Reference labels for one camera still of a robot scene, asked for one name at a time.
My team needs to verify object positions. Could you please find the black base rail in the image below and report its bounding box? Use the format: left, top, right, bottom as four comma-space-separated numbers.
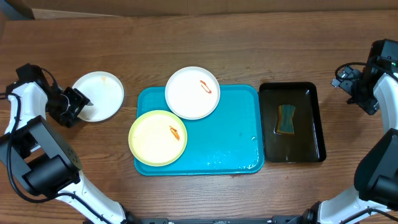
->
134, 215, 304, 224

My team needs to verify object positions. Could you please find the white plate with small stains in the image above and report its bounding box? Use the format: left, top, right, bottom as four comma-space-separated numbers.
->
72, 71, 124, 122

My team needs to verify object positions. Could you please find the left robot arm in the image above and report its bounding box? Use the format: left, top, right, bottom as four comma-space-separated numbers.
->
1, 63, 140, 223

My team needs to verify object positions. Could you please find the cardboard panel at back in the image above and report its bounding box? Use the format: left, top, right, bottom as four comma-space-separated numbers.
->
1, 0, 397, 19

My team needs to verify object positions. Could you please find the yellow-green plate with ketchup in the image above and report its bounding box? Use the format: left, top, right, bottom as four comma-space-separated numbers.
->
128, 110, 188, 167

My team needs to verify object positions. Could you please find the green and yellow sponge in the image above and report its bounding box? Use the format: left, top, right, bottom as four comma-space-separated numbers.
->
275, 105, 295, 134

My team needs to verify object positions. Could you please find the white plate with ketchup streak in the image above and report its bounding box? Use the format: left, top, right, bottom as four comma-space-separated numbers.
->
165, 67, 221, 120

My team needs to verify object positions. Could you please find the black water tray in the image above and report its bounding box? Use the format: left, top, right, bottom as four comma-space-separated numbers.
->
258, 82, 326, 163

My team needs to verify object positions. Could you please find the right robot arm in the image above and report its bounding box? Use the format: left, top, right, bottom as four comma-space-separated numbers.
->
291, 39, 397, 223

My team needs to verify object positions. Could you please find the turquoise plastic tray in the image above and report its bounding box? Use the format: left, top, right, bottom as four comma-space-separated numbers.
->
134, 85, 265, 176

